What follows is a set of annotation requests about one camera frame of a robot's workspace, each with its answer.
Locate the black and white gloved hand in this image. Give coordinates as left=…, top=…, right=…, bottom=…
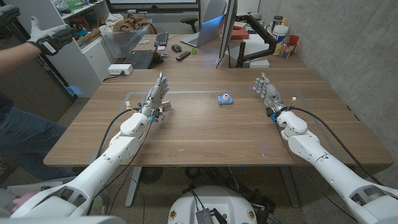
left=27, top=16, right=76, bottom=56

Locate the dark lidded jar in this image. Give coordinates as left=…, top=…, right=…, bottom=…
left=271, top=15, right=284, bottom=32

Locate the grey table leg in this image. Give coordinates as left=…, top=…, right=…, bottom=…
left=278, top=166, right=301, bottom=208
left=124, top=166, right=142, bottom=208

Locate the black remote control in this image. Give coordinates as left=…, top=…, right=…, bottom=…
left=175, top=50, right=192, bottom=62

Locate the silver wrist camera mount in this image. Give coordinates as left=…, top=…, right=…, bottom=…
left=150, top=100, right=172, bottom=123

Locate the white plastic tub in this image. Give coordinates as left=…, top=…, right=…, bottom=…
left=272, top=24, right=289, bottom=44

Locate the grey finned electronics box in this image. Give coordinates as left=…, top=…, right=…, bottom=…
left=195, top=208, right=215, bottom=224

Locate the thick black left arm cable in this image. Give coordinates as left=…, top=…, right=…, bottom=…
left=95, top=107, right=142, bottom=159

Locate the white desk pad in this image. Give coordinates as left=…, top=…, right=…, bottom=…
left=228, top=33, right=274, bottom=62

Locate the computer monitor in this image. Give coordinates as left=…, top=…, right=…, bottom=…
left=215, top=0, right=239, bottom=65

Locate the flat white box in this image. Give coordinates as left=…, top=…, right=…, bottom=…
left=248, top=59, right=271, bottom=68

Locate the blue jeans leg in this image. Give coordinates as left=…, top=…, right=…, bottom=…
left=0, top=105, right=75, bottom=183

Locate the white power strip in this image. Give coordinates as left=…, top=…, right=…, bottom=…
left=108, top=63, right=134, bottom=76

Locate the brown cloth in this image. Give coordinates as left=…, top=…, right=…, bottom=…
left=112, top=12, right=158, bottom=34

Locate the white cloth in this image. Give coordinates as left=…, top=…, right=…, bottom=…
left=98, top=12, right=124, bottom=35

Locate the clear glass container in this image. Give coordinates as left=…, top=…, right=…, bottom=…
left=281, top=43, right=296, bottom=59

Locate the silver laptop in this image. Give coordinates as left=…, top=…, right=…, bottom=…
left=180, top=14, right=226, bottom=48

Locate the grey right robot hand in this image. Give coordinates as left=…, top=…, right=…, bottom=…
left=252, top=72, right=289, bottom=116

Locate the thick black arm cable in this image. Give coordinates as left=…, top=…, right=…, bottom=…
left=287, top=105, right=383, bottom=186
left=95, top=107, right=142, bottom=159

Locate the clear plastic bin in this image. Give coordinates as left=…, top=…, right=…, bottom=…
left=102, top=24, right=150, bottom=59

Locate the red book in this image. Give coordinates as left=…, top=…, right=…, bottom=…
left=230, top=29, right=250, bottom=40

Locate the dark gloved person hand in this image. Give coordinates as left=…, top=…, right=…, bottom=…
left=0, top=4, right=21, bottom=30

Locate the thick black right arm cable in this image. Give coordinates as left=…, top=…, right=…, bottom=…
left=287, top=105, right=383, bottom=186

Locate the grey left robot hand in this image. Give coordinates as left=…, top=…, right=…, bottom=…
left=140, top=71, right=170, bottom=118

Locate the bare person forearm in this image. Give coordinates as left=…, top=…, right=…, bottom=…
left=0, top=42, right=41, bottom=75

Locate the white shelf cabinet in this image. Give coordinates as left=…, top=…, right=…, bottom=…
left=11, top=0, right=113, bottom=99

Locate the blue toy camera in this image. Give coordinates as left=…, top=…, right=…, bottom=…
left=217, top=93, right=234, bottom=106

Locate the black round fan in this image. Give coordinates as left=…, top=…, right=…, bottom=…
left=139, top=166, right=164, bottom=184

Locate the wall whiteboard screen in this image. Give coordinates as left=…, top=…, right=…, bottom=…
left=105, top=0, right=200, bottom=14

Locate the black office chair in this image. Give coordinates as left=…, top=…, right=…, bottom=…
left=180, top=17, right=199, bottom=34

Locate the pink soft object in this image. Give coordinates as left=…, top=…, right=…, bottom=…
left=11, top=191, right=40, bottom=212

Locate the small black keyboard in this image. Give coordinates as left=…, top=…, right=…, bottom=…
left=154, top=31, right=169, bottom=47

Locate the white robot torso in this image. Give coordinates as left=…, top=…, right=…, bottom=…
left=167, top=185, right=258, bottom=224

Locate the cardboard box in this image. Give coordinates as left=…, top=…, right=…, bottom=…
left=76, top=27, right=102, bottom=47

